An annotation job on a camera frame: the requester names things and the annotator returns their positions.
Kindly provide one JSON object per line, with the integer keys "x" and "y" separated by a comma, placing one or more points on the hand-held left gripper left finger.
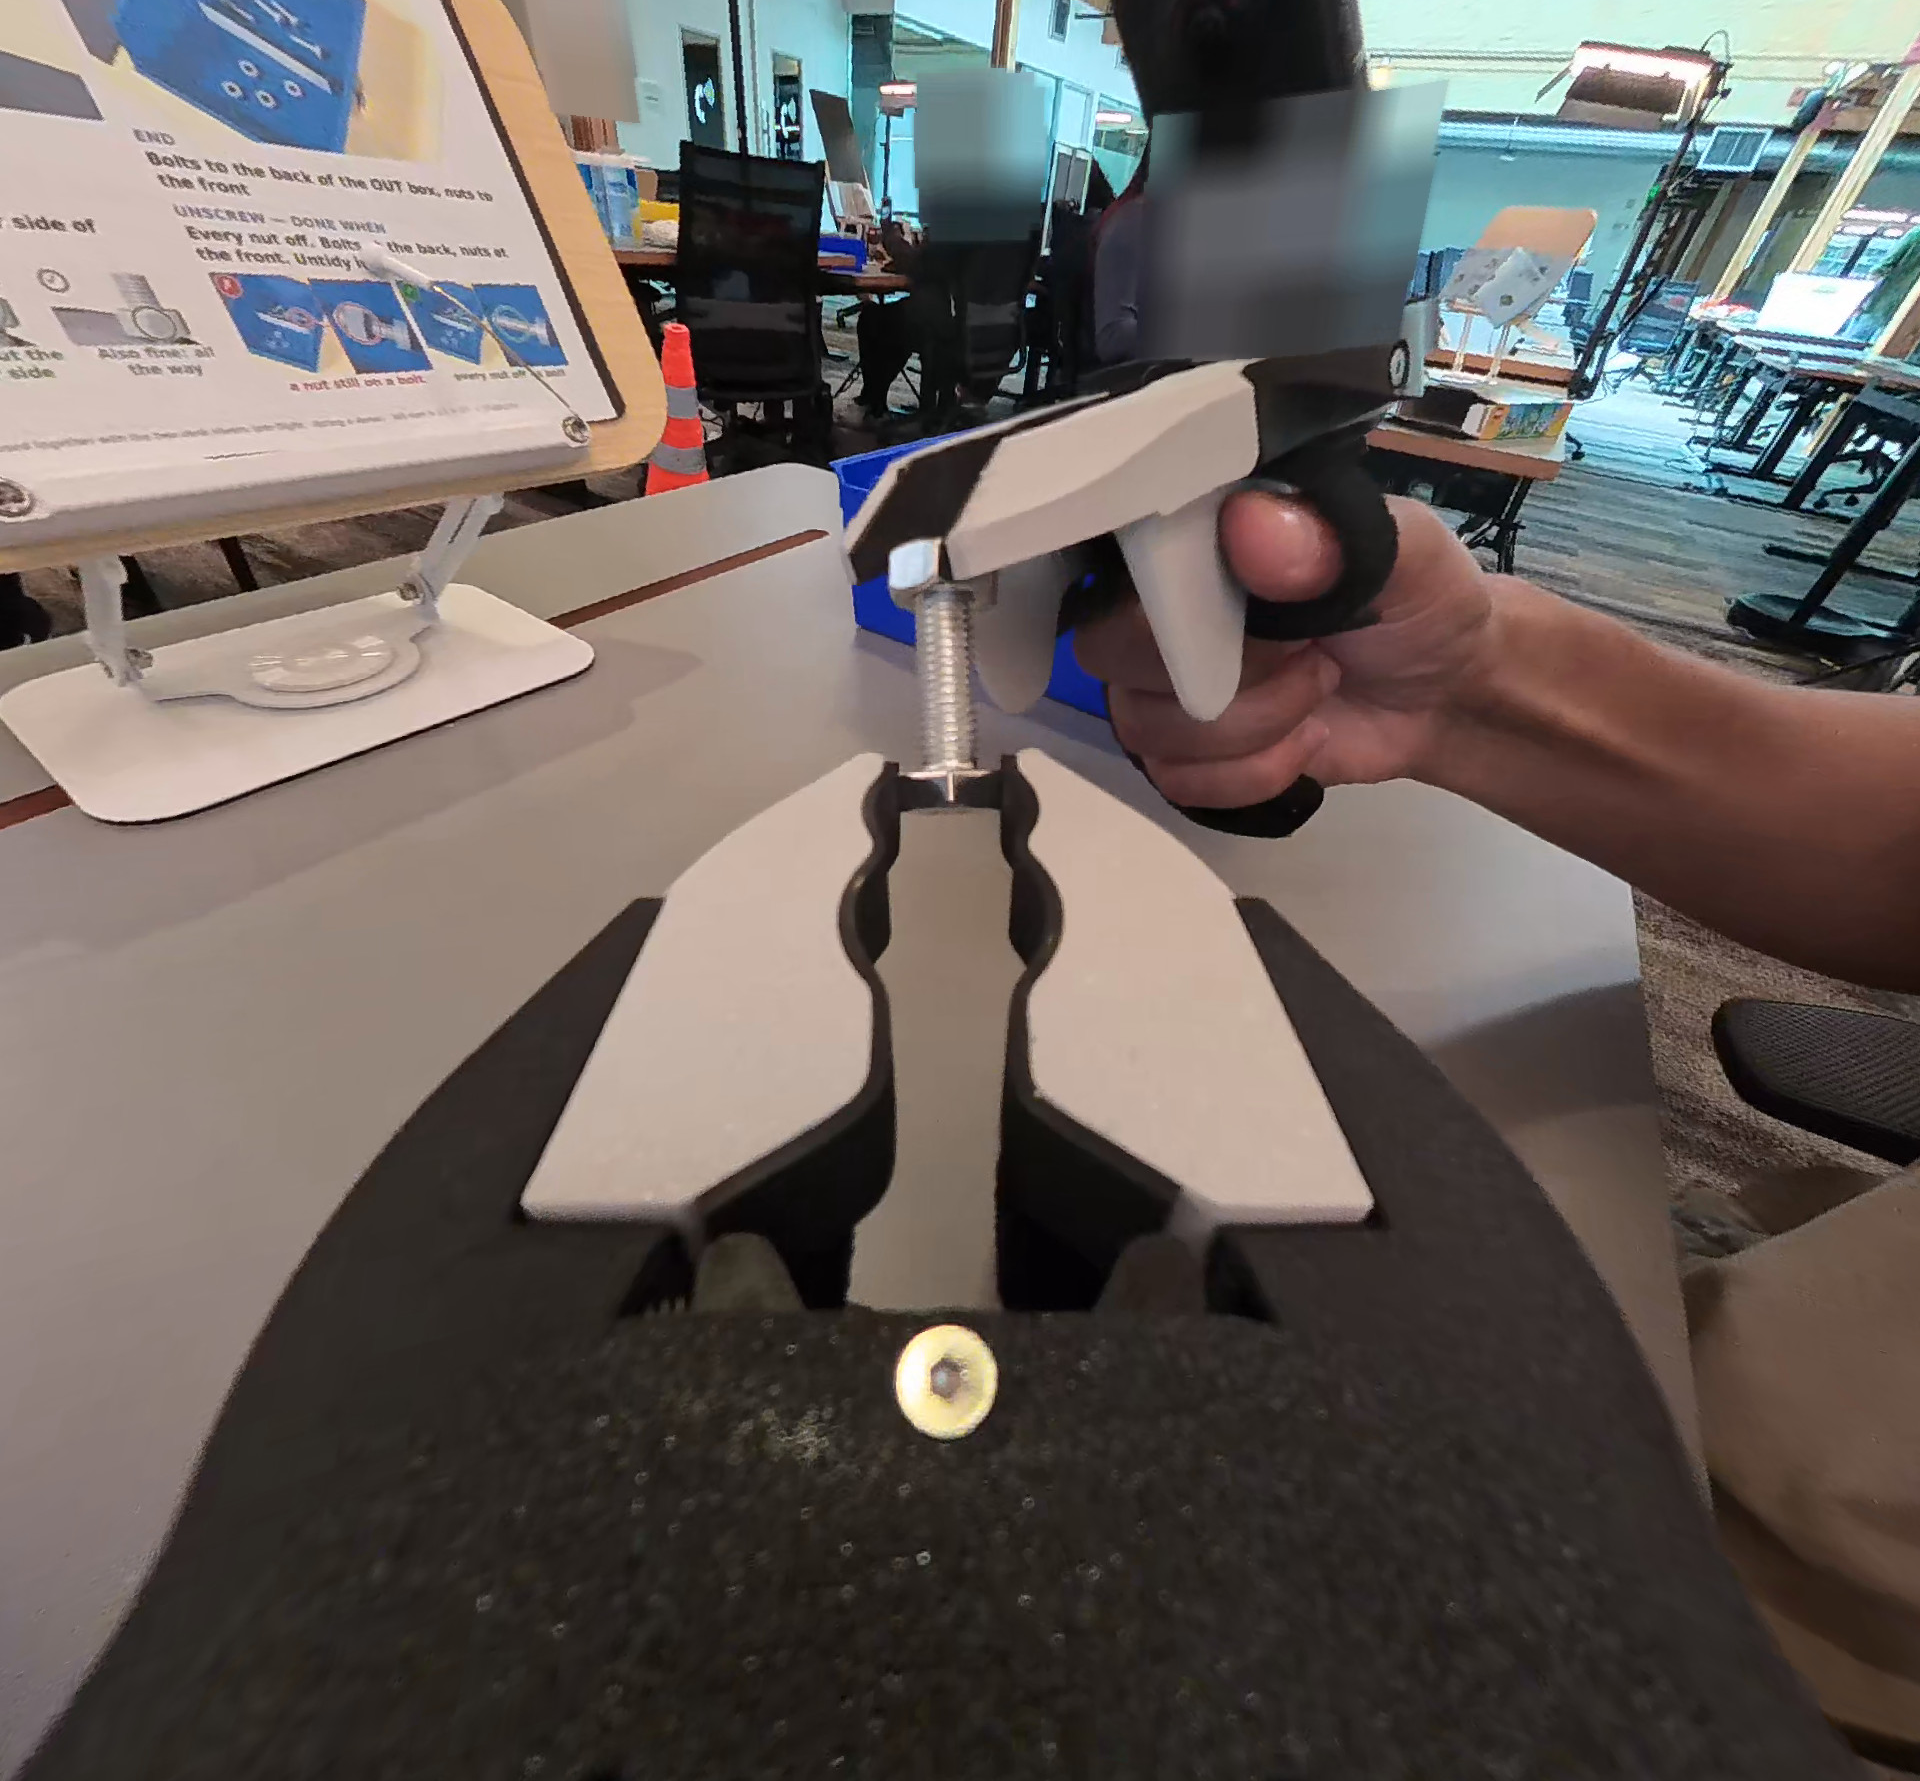
{"x": 734, "y": 1031}

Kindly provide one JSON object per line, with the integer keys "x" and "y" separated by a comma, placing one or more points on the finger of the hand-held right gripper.
{"x": 1110, "y": 463}
{"x": 885, "y": 535}

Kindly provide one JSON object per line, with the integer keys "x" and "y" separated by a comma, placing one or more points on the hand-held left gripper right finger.
{"x": 1185, "y": 1031}

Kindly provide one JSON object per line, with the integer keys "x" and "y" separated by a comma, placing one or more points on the blue plastic bin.
{"x": 870, "y": 612}

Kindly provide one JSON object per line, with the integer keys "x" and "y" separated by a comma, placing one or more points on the steel hex bolt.
{"x": 948, "y": 686}

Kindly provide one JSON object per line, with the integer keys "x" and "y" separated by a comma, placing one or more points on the steel hex nut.
{"x": 945, "y": 789}

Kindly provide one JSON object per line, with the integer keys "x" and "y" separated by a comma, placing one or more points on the person's right forearm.
{"x": 1681, "y": 821}

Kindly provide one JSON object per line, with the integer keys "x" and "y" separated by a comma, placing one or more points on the person's right hand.
{"x": 1349, "y": 701}

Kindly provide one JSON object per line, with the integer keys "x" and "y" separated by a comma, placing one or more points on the orange traffic cone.
{"x": 676, "y": 432}

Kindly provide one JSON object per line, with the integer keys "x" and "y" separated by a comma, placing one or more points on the distant wooden stand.
{"x": 1545, "y": 237}

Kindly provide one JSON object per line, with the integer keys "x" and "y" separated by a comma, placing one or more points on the printed instruction sheet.
{"x": 300, "y": 281}

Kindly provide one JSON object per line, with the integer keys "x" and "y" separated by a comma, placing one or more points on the black mesh office chair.
{"x": 1830, "y": 1061}

